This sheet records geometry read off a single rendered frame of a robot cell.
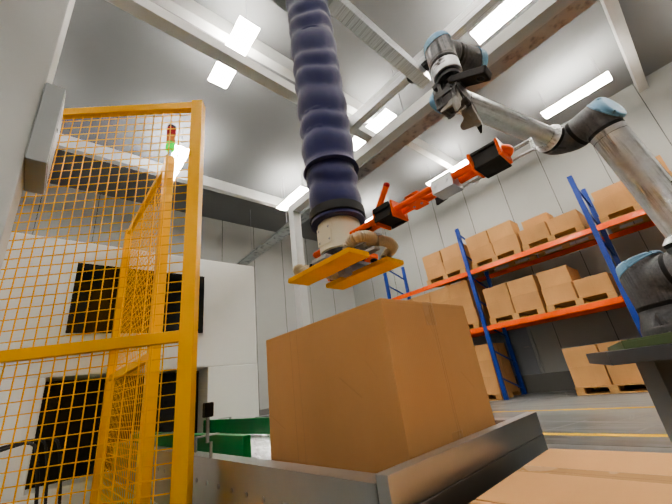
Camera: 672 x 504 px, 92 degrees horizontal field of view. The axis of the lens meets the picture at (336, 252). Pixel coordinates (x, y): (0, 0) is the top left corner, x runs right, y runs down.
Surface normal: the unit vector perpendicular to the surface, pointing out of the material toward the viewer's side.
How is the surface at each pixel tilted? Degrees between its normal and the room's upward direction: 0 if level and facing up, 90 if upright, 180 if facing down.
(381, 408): 90
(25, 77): 90
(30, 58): 90
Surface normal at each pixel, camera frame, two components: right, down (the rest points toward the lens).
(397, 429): -0.77, -0.15
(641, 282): -0.93, -0.03
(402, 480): 0.65, -0.36
